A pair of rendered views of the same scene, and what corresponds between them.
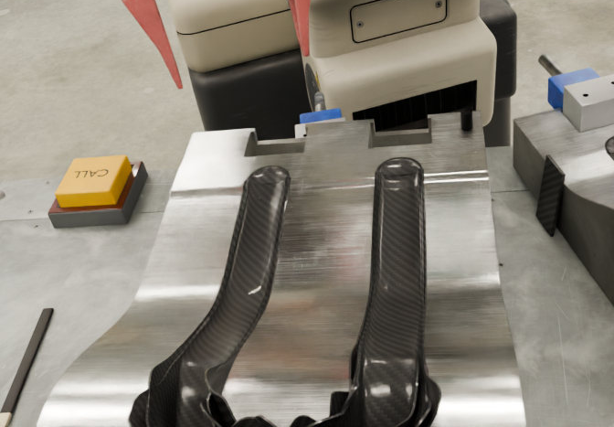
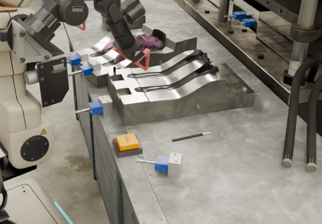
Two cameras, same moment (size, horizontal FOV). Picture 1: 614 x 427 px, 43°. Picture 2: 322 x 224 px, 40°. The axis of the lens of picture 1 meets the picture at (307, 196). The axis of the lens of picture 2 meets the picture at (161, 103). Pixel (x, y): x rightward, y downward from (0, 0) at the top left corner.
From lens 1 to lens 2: 1.75 m
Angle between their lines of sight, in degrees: 93
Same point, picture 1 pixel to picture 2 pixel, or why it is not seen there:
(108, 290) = (161, 134)
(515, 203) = not seen: hidden behind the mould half
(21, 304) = (172, 147)
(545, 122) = (97, 72)
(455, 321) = (172, 63)
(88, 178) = (130, 138)
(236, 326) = (182, 82)
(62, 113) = not seen: outside the picture
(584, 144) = (106, 68)
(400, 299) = (164, 73)
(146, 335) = (192, 85)
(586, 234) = not seen: hidden behind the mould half
